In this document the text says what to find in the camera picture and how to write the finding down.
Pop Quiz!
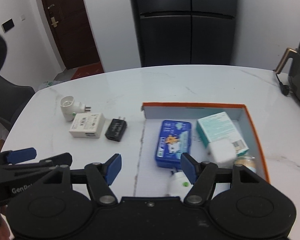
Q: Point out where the white cube charger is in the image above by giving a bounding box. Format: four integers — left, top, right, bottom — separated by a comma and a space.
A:
207, 138, 237, 168
166, 171, 192, 199

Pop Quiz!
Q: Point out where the person's left hand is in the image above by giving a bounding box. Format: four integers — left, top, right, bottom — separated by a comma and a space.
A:
0, 205, 11, 240

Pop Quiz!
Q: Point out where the black USB charger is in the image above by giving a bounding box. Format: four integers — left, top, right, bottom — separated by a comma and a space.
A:
105, 117, 127, 142

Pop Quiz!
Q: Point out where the white rectangular charger box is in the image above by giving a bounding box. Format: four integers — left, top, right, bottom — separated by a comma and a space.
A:
69, 113, 106, 138

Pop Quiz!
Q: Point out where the orange white cardboard box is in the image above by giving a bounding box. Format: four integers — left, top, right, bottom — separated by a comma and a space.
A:
135, 102, 270, 197

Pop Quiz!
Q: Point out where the blue tin case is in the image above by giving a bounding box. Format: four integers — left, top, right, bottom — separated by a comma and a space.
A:
155, 120, 192, 170

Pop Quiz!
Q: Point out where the light blue small bottle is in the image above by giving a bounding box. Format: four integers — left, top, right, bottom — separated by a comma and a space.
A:
234, 154, 257, 173

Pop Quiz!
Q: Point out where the teal white carton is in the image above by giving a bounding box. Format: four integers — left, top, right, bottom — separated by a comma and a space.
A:
196, 112, 249, 156

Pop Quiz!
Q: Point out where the white round plug adapter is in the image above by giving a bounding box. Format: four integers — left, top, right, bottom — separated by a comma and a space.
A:
60, 96, 91, 121

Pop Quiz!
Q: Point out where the dark grey chair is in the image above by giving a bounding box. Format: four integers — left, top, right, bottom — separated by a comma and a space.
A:
0, 76, 35, 131

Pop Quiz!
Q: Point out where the white green plastic bag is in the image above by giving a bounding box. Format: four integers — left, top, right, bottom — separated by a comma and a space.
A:
38, 80, 60, 90

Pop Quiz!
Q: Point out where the red door mat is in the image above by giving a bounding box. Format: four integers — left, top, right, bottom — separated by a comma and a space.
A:
71, 62, 104, 80

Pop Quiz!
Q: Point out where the dark brown door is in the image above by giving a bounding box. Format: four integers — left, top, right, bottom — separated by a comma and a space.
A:
42, 0, 100, 69

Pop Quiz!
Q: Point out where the brass door lock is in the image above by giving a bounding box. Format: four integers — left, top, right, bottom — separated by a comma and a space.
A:
47, 4, 58, 28

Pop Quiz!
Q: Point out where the black refrigerator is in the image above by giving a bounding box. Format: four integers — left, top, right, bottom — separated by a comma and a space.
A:
131, 0, 238, 67

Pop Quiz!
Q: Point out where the black power cable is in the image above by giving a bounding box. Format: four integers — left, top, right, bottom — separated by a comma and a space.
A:
273, 70, 290, 97

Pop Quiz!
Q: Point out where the black wall switch panel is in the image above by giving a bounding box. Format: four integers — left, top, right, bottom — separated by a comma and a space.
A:
1, 18, 15, 33

